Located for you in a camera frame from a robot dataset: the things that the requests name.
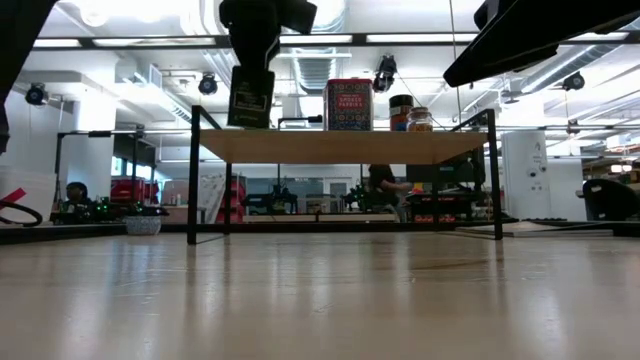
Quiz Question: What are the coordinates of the black aluminium table frame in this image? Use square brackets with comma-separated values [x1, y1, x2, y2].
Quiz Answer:
[0, 219, 640, 246]

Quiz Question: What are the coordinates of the dark green pepper tin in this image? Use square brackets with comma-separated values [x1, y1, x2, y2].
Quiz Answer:
[227, 64, 277, 130]

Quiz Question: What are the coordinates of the person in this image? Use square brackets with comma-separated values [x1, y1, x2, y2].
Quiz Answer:
[367, 163, 412, 222]
[58, 181, 96, 224]

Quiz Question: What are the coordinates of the light wooden background table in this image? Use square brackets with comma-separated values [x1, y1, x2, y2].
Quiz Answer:
[242, 213, 396, 224]

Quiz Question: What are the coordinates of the black-lidded spice jar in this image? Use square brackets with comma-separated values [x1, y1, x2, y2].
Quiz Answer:
[388, 94, 416, 132]

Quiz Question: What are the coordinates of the black ceiling-mounted camera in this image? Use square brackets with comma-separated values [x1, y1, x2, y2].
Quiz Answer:
[197, 72, 220, 97]
[24, 82, 50, 107]
[562, 70, 587, 93]
[373, 53, 399, 94]

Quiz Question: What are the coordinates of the red tool chest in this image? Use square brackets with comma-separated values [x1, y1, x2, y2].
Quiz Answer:
[110, 177, 160, 205]

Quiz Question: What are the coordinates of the black background robot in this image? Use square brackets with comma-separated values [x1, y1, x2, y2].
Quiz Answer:
[49, 197, 169, 224]

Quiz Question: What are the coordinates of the small round grey pot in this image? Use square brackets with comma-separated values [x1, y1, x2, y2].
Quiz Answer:
[123, 215, 163, 237]

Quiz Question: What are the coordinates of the paprika tin red lid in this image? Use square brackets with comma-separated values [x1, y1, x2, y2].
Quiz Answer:
[322, 78, 375, 132]

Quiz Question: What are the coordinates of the red strap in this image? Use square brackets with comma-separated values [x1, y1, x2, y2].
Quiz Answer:
[0, 187, 27, 205]

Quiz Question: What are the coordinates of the black cable loop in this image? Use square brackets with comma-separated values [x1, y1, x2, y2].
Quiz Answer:
[0, 199, 44, 228]

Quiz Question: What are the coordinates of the black office chair base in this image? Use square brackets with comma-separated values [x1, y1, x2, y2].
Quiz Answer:
[581, 178, 640, 223]

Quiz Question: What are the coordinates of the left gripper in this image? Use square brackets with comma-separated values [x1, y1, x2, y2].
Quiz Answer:
[218, 0, 319, 73]

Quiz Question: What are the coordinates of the silver ventilation duct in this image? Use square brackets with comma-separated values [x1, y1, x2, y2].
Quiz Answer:
[277, 0, 349, 96]

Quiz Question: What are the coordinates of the red tool cabinet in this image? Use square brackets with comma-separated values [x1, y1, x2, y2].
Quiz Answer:
[214, 174, 247, 224]

